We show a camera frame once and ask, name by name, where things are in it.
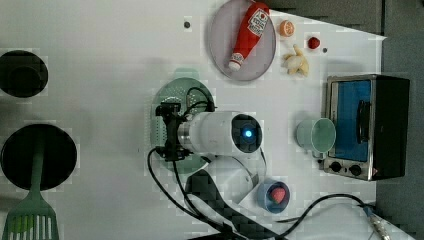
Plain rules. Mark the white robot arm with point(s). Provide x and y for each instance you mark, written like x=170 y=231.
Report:
x=231 y=142

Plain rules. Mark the red ketchup bottle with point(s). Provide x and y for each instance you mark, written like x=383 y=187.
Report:
x=250 y=32

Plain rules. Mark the green strainer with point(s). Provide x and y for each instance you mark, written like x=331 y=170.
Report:
x=185 y=89

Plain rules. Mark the small black stove burner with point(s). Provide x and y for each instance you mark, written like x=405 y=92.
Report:
x=22 y=74

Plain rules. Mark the blue bowl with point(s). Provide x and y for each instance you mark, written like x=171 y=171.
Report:
x=263 y=198

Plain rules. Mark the red strawberry on table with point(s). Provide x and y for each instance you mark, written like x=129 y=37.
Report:
x=313 y=43

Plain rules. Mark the black toaster oven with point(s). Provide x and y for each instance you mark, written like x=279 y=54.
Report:
x=370 y=114

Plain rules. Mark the grey round plate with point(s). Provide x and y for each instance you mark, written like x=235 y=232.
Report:
x=222 y=37

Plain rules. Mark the green cup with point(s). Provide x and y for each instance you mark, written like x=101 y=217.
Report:
x=317 y=136

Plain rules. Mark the peeled banana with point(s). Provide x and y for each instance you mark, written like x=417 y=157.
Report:
x=296 y=63

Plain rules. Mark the orange half slice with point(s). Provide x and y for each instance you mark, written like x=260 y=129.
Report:
x=286 y=28

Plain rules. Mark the large black stove burner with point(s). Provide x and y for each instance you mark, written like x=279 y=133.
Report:
x=60 y=156

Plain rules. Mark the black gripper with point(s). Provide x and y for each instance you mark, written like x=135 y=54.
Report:
x=173 y=150

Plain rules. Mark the green spatula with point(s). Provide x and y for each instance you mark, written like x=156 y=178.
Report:
x=33 y=216

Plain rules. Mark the red strawberry in bowl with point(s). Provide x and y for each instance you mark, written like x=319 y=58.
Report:
x=277 y=195

